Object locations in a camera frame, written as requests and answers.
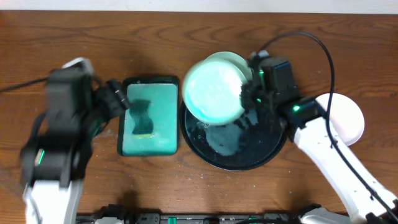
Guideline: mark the round black tray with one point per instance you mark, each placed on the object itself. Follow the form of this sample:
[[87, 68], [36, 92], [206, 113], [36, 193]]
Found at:
[[248, 142]]

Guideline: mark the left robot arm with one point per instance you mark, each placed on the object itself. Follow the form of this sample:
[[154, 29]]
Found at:
[[55, 158]]

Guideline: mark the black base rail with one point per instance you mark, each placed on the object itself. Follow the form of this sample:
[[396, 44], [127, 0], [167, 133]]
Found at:
[[119, 214]]

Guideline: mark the green plate with stain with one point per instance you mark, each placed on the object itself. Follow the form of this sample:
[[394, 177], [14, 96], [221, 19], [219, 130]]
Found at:
[[235, 59]]

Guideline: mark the green rectangular soap tray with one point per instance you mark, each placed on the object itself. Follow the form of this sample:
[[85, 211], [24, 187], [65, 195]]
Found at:
[[163, 94]]

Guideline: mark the pink plate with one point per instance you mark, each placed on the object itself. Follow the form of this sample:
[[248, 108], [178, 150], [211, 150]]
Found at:
[[346, 120]]

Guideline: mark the dark green sponge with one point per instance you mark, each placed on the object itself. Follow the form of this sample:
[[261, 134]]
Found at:
[[139, 111]]

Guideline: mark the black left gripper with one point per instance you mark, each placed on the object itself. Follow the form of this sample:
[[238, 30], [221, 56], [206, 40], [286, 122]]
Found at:
[[109, 100]]

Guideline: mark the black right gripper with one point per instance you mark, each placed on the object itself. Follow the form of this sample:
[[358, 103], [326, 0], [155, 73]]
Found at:
[[244, 98]]

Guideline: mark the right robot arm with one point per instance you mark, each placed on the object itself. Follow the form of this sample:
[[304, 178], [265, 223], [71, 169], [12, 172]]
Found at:
[[364, 198]]

